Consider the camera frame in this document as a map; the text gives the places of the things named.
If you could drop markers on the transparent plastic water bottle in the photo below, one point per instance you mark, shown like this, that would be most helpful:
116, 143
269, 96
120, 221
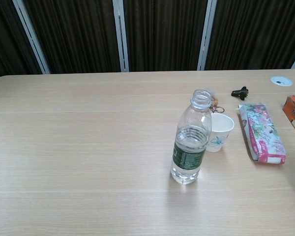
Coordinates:
186, 157

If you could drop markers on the floral pink tissue pack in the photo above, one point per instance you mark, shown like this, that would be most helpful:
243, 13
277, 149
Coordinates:
263, 132

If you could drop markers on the black binder clip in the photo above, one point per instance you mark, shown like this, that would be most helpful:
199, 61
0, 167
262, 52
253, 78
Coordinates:
239, 93

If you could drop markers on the white paper cup blue flower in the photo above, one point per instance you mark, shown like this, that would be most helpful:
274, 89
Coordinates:
222, 137

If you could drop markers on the dark fabric partition panel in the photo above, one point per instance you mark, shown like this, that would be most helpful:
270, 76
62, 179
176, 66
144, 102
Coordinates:
162, 37
255, 34
73, 37
5, 37

